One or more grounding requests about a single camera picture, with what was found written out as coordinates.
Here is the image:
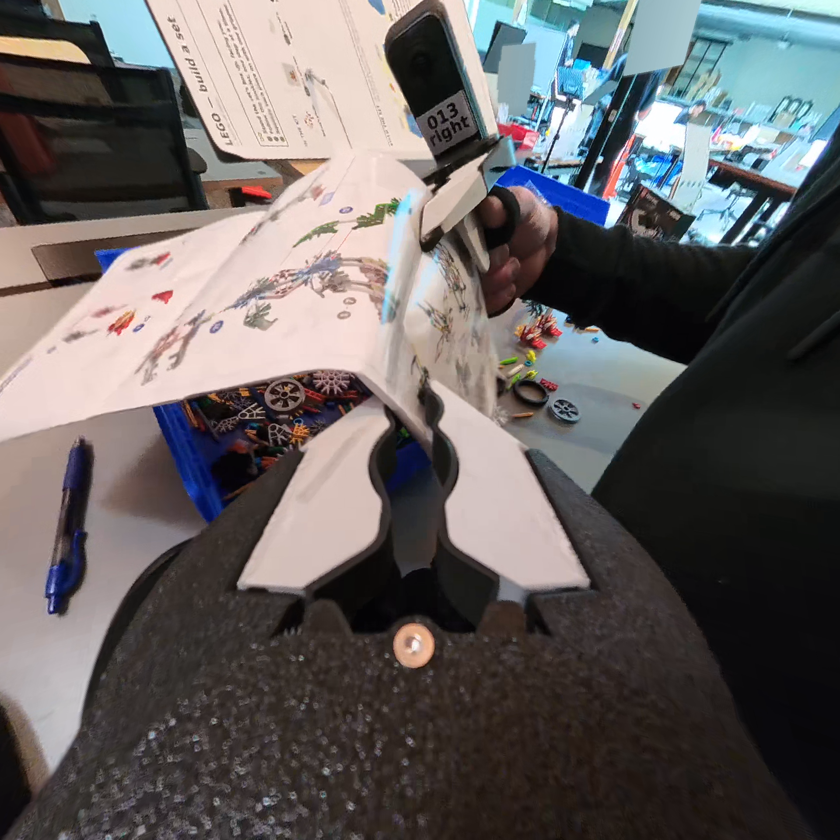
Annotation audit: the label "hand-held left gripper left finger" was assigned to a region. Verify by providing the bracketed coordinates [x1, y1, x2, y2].
[236, 403, 398, 597]

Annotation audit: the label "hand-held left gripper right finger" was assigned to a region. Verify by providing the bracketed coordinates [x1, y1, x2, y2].
[417, 382, 592, 601]

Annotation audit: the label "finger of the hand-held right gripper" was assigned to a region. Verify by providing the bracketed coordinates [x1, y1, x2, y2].
[417, 161, 490, 253]

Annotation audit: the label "paper instruction sheet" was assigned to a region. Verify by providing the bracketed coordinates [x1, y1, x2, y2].
[0, 151, 503, 447]

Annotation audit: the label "person's right forearm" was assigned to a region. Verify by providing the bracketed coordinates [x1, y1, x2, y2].
[532, 206, 756, 365]

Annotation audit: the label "person's right hand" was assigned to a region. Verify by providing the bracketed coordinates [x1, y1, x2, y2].
[479, 185, 560, 318]

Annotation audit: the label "pile of colourful toy pieces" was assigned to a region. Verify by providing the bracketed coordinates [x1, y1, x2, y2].
[184, 371, 421, 500]

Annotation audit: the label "blue plastic bin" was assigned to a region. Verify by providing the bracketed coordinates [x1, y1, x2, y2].
[95, 246, 434, 524]
[492, 164, 611, 227]

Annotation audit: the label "white instruction sign board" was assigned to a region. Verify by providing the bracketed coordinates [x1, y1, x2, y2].
[144, 0, 506, 161]

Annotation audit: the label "scattered colourful toy parts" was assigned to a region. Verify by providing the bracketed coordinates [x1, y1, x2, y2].
[492, 308, 641, 427]

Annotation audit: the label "black printed box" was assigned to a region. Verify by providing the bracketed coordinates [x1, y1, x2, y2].
[617, 184, 698, 241]

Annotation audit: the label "blue ballpoint pen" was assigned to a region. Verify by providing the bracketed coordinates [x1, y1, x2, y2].
[45, 436, 94, 616]

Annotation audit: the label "black office chair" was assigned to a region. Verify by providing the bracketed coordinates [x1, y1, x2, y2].
[0, 20, 211, 224]

